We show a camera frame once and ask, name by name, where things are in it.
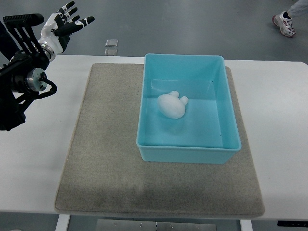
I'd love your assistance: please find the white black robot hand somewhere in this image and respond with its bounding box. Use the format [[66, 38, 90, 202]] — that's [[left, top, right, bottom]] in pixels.
[[38, 1, 95, 55]]

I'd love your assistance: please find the white bunny toy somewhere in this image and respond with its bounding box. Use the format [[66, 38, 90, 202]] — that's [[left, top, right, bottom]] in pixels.
[[157, 91, 189, 119]]

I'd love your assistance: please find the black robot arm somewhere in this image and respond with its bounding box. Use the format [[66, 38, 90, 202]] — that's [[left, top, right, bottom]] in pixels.
[[0, 13, 57, 131]]

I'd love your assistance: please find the blue plastic box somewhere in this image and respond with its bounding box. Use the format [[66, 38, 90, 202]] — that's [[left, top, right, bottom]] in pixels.
[[136, 54, 242, 164]]

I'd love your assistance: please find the upper floor outlet plate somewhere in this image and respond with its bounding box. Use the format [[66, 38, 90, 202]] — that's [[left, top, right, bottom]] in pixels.
[[105, 39, 118, 47]]

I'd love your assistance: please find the floor outlet plate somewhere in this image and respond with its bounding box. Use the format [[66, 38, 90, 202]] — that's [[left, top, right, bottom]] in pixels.
[[105, 39, 118, 47], [104, 48, 118, 56]]

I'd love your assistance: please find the lower floor outlet plate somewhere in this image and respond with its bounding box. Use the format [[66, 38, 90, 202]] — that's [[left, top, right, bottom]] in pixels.
[[104, 48, 118, 56]]

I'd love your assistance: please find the grey felt mat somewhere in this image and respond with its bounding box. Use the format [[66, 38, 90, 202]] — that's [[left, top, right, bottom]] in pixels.
[[55, 64, 265, 219]]

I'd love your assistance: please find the white table leg left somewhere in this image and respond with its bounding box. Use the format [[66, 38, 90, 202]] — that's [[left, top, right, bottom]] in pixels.
[[55, 214, 71, 231]]

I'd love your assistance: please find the white table leg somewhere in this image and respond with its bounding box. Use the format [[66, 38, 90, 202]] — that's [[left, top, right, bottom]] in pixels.
[[240, 219, 253, 231], [55, 214, 71, 231]]

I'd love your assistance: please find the person's white red sneaker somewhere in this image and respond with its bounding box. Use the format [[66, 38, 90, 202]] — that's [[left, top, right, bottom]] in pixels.
[[272, 11, 296, 38]]

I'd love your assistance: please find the person's grey trouser leg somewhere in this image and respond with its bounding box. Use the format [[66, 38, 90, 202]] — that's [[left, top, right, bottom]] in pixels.
[[287, 0, 308, 18]]

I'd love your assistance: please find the white table leg right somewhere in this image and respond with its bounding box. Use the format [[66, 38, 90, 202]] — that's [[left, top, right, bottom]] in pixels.
[[240, 219, 253, 231]]

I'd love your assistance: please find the metal table base plate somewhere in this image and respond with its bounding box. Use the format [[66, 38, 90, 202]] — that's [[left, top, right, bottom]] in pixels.
[[95, 219, 217, 231]]

